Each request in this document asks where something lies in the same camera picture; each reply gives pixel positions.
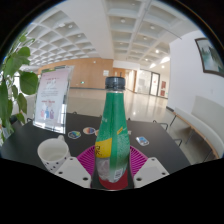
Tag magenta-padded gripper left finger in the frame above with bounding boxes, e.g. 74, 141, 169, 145
54, 144, 100, 189

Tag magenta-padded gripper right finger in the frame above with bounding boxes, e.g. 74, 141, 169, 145
128, 144, 170, 188

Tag green plastic drink bottle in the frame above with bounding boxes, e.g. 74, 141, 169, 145
94, 76, 132, 184

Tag white dotted mug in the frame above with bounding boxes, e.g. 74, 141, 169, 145
37, 134, 72, 174

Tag small blue rectangular sticker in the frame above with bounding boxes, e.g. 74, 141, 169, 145
135, 135, 150, 147

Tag black metal chairs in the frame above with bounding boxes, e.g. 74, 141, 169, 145
152, 119, 184, 148

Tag long white bench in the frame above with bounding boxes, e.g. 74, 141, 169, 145
166, 95, 224, 160

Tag clear acrylic sign stand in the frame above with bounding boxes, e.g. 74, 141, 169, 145
32, 65, 75, 134

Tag green leafy potted plant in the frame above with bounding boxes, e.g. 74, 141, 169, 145
0, 33, 40, 144

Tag framed landscape painting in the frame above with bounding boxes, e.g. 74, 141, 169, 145
194, 37, 224, 78

